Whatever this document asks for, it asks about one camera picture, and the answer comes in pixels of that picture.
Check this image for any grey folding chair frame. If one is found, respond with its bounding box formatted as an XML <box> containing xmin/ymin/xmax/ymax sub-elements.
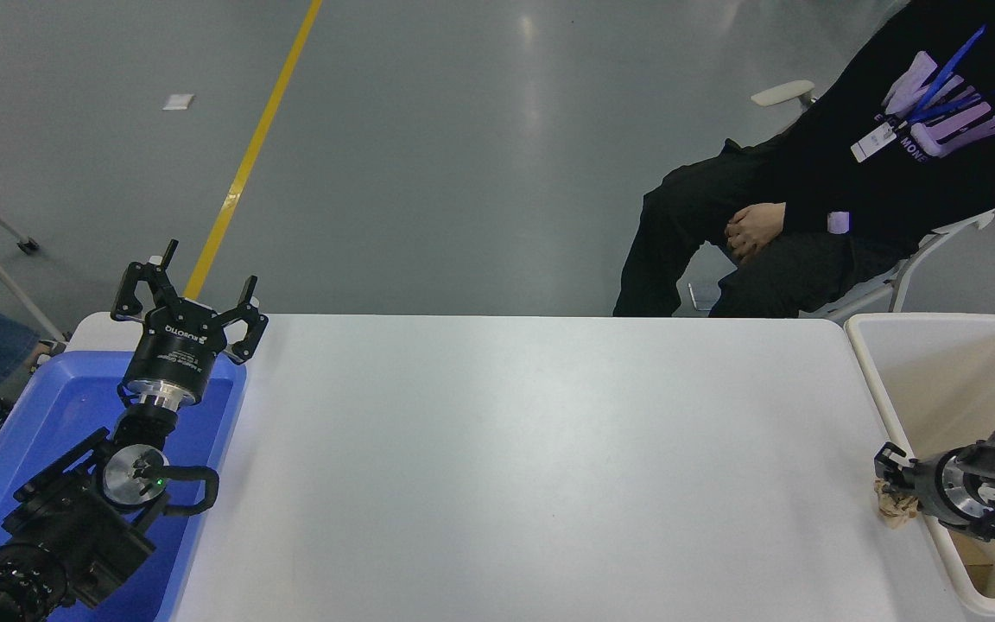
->
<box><xmin>0</xmin><ymin>170</ymin><xmax>68</xmax><ymax>342</ymax></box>

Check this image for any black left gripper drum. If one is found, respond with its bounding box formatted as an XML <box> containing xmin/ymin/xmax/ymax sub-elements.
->
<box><xmin>122</xmin><ymin>298</ymin><xmax>231</xmax><ymax>401</ymax></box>

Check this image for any person's right hand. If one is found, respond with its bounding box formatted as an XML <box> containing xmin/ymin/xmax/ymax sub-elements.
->
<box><xmin>725</xmin><ymin>222</ymin><xmax>767</xmax><ymax>265</ymax></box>

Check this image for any blue lanyard with white badge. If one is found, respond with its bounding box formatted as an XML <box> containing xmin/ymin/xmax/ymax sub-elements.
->
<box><xmin>850</xmin><ymin>24</ymin><xmax>995</xmax><ymax>163</ymax></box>

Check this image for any tan paper ball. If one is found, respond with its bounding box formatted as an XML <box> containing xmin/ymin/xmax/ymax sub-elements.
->
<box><xmin>876</xmin><ymin>479</ymin><xmax>922</xmax><ymax>530</ymax></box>

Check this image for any large pale plastic bin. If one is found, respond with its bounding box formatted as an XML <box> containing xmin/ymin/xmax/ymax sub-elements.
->
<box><xmin>845</xmin><ymin>313</ymin><xmax>995</xmax><ymax>622</ymax></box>

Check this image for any blue plastic tray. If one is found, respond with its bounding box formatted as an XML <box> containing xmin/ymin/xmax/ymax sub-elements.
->
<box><xmin>0</xmin><ymin>350</ymin><xmax>250</xmax><ymax>622</ymax></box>

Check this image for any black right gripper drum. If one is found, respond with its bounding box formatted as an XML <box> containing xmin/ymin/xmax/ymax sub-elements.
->
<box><xmin>905</xmin><ymin>456</ymin><xmax>954</xmax><ymax>524</ymax></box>

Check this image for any person's left hand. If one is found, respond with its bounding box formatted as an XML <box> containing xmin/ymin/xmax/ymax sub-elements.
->
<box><xmin>735</xmin><ymin>202</ymin><xmax>788</xmax><ymax>248</ymax></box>

